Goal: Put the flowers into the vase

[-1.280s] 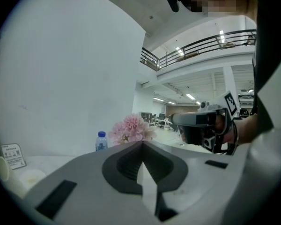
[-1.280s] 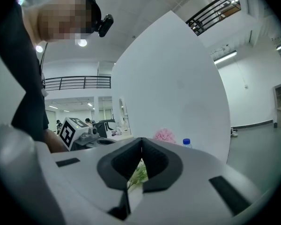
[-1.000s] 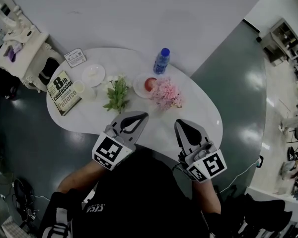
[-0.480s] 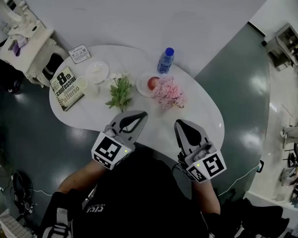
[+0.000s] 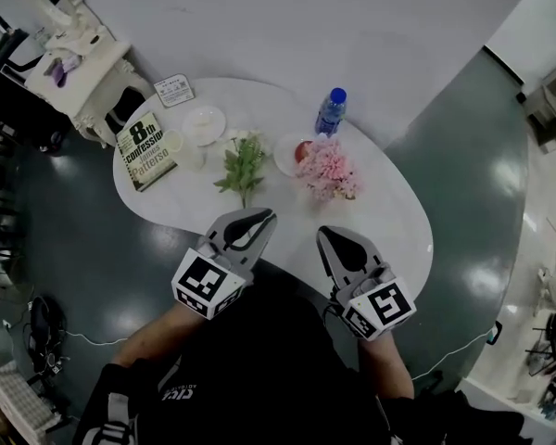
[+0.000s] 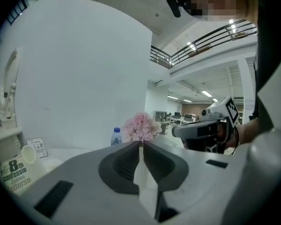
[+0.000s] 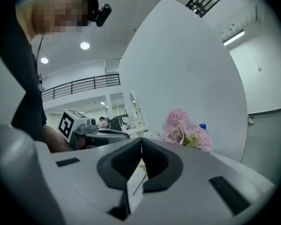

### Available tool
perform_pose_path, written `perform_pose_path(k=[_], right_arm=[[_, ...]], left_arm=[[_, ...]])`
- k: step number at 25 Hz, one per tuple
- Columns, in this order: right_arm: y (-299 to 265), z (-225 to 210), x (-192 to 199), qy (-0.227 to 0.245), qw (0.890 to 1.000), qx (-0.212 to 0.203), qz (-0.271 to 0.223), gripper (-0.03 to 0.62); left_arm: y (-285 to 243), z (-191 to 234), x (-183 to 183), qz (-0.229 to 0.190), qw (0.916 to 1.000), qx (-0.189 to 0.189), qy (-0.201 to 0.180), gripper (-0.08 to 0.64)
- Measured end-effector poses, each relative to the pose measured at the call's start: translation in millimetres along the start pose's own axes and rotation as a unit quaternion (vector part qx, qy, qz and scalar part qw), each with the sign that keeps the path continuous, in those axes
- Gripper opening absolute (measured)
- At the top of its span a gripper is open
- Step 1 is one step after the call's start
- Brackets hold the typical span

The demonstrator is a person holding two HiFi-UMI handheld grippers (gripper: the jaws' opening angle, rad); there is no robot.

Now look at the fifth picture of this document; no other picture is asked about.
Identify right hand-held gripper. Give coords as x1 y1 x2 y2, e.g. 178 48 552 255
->
315 224 419 343

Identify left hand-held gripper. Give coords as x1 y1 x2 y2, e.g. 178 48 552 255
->
171 207 279 321

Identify white flowers with green leaves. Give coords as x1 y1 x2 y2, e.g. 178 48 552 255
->
212 130 266 210

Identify small white cup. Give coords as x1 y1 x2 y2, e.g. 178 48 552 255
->
159 129 208 173

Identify pink flowers bunch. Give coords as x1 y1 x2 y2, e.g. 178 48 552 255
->
294 137 366 203

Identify person's right forearm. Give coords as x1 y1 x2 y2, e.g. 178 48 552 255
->
356 336 416 401

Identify person's left forearm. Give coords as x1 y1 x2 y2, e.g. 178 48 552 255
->
113 303 205 370

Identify white curved table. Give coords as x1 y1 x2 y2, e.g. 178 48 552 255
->
112 77 435 305

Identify white plate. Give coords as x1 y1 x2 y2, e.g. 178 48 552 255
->
181 104 227 147
272 132 325 178

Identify beige paperback book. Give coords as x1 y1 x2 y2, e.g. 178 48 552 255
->
115 111 180 193

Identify person's black shirt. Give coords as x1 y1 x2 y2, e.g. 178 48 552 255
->
71 266 446 445

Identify blue-capped water bottle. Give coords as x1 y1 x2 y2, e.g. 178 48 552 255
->
313 86 348 138

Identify small white sign card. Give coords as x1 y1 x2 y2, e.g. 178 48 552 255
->
153 72 196 109

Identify white ornate dressing table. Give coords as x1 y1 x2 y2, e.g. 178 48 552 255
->
22 25 154 150

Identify purple cloth item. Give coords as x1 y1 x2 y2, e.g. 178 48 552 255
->
44 56 82 87

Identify open white shelf unit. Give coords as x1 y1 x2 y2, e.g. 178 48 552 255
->
523 60 556 155

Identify black chair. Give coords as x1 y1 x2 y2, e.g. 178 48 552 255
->
0 28 70 152

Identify white woven box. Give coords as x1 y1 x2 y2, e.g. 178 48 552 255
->
0 359 64 445

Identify white oval mirror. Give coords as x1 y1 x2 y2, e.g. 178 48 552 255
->
16 0 98 45

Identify white floor cable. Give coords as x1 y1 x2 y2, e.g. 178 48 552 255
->
62 329 131 347
411 329 495 384

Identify pile of black cables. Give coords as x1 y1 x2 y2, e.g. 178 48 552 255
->
22 294 70 375

